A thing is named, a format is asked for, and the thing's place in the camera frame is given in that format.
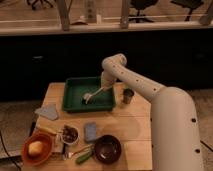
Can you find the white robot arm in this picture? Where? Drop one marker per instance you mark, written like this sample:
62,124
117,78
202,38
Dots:
174,125

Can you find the small white bowl with food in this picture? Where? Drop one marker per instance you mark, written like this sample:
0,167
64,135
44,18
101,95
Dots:
69,135

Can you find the metal fork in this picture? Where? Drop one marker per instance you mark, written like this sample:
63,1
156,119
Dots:
86,148

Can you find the black office chair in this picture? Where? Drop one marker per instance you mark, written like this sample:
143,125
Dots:
141,5
34,4

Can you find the wooden table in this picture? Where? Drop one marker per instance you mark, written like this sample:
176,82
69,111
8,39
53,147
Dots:
129,123

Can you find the white dish brush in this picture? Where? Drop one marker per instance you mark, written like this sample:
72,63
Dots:
87,96

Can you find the orange bowl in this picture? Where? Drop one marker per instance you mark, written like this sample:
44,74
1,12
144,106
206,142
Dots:
47,149

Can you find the black office chair left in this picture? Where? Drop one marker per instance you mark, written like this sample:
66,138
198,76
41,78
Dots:
34,4

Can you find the dark maroon bowl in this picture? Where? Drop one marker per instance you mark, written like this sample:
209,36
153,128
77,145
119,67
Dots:
107,149

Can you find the green plastic tray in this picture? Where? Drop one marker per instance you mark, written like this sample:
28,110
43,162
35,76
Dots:
74,90

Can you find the blue sponge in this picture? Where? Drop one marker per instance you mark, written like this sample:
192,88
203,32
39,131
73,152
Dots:
90,132

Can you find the grey folded cloth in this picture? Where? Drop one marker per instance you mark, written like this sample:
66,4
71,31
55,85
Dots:
49,112

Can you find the green cucumber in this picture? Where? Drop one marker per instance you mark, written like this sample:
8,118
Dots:
83,157

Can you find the yellow potato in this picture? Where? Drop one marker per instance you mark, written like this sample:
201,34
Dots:
35,148

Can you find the yellow banana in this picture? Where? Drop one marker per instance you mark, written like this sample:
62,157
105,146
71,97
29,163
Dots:
46,129

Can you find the dark metal cup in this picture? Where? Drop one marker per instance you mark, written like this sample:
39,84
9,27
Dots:
128,95

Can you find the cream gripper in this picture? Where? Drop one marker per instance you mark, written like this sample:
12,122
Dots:
107,80

